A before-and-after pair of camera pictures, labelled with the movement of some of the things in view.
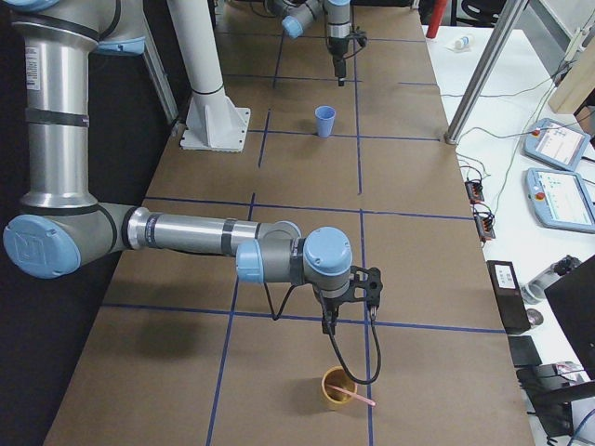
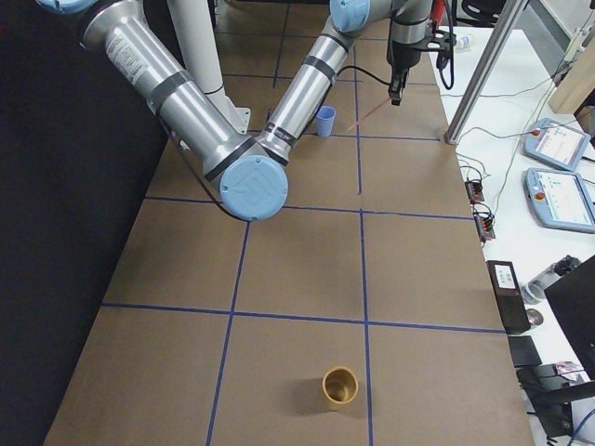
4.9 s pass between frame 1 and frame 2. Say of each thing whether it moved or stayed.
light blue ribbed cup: stayed
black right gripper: moved
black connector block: stayed
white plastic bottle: stayed
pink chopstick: moved
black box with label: stayed
